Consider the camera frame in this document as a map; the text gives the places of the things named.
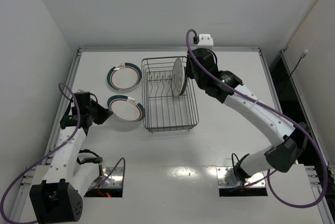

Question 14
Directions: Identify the small teal patterned plate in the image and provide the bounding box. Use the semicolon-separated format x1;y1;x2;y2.
180;72;187;96

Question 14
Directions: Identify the white grey rimmed plate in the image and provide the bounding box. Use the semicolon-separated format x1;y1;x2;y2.
171;58;186;97

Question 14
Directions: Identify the green red rimmed plate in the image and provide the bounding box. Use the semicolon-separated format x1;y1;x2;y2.
107;95;146;122
106;62;142;92

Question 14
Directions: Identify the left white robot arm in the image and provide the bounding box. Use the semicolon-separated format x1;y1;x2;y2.
29;91;113;223

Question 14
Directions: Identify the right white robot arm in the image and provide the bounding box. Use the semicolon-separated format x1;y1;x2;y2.
186;48;309;186

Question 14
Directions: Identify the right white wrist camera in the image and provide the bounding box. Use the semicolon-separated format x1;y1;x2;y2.
193;34;214;50

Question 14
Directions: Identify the metal wire dish rack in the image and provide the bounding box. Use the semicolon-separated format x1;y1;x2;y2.
141;56;199;133

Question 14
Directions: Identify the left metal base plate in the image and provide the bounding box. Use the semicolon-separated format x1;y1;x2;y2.
100;167;124;189

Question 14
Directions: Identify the metal base plate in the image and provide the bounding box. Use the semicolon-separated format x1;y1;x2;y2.
100;167;124;189
216;166;265;189

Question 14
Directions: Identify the black wall cable with plug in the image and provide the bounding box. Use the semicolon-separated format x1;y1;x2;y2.
286;49;309;79

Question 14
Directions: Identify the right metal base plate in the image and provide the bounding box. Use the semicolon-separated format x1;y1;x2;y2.
216;166;265;189

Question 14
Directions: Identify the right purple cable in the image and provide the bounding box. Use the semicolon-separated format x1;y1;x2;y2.
185;28;329;206

